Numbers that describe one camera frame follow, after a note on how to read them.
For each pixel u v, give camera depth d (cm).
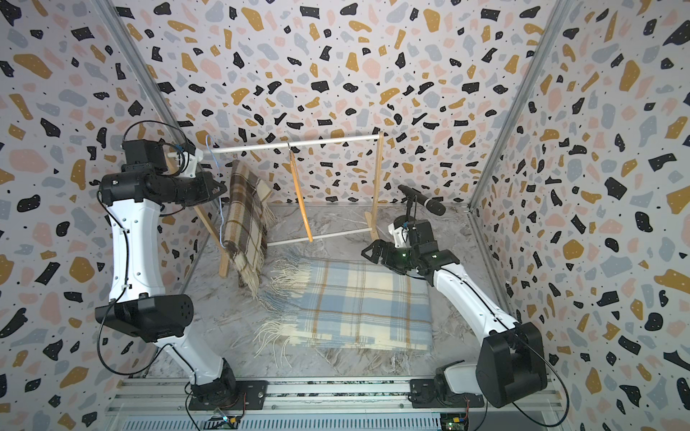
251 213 88
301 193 119
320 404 73
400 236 77
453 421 72
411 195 99
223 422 72
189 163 65
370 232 113
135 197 47
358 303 90
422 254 64
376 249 73
